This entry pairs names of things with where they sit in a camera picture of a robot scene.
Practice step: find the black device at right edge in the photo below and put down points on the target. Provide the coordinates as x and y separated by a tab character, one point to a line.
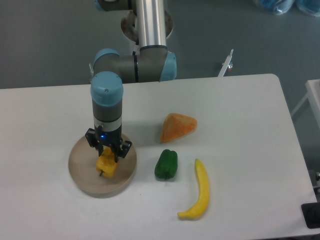
311	214

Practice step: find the orange triangular food piece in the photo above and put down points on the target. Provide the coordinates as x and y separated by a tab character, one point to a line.
177	125

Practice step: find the yellow banana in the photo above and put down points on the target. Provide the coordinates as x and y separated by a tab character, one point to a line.
200	206

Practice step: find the white side table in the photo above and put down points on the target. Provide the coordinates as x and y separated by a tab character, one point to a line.
306	119

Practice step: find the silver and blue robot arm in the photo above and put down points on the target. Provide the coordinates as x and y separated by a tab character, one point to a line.
154	63

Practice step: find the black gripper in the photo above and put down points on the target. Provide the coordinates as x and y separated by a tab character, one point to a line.
97	138

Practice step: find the beige round plate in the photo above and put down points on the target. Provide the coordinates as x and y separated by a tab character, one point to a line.
82	168

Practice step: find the green bell pepper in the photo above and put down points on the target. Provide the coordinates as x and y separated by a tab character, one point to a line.
167	165

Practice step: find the yellow bell pepper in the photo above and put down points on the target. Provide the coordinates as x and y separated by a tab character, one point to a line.
106	164

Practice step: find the blue plastic bag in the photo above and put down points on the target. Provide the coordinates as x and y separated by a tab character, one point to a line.
276	7
309	7

